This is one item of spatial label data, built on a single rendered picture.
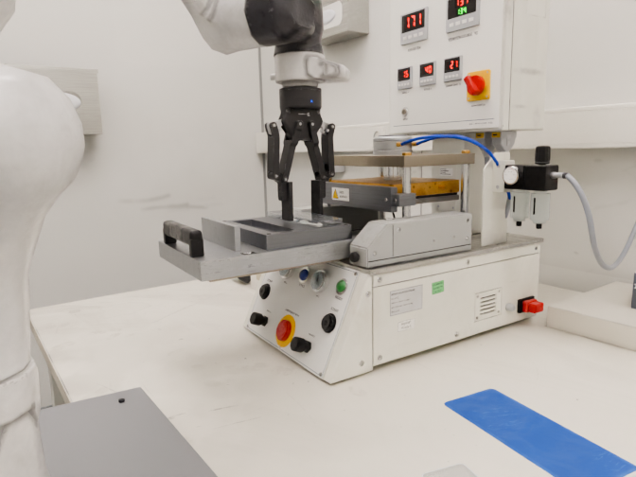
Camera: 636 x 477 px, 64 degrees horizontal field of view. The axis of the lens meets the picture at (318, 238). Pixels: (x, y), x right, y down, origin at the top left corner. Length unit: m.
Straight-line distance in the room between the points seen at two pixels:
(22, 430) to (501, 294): 0.85
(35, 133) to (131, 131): 1.95
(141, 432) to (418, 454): 0.34
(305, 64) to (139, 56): 1.56
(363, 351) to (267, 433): 0.23
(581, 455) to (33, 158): 0.66
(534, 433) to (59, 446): 0.58
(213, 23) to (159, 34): 1.56
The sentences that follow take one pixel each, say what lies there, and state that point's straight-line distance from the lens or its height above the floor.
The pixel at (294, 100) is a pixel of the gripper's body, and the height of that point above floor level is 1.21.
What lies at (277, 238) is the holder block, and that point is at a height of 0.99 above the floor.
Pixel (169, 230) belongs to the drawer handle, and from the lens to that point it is 0.87.
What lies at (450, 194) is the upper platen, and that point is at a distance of 1.03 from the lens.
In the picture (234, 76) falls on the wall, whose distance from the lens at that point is 2.55.
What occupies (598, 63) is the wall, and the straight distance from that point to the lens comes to 1.44.
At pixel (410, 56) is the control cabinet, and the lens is 1.22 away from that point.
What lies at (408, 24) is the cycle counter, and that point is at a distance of 1.23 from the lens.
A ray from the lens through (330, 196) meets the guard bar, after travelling 1.06.
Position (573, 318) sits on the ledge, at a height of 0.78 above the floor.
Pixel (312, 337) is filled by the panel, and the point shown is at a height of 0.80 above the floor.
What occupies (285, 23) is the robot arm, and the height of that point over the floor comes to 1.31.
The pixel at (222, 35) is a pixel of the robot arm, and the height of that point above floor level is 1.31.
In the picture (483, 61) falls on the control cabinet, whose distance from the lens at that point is 1.08.
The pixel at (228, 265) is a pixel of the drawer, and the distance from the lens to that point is 0.76.
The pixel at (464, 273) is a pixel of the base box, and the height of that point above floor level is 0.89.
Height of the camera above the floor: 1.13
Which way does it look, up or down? 10 degrees down
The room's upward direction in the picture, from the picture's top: 1 degrees counter-clockwise
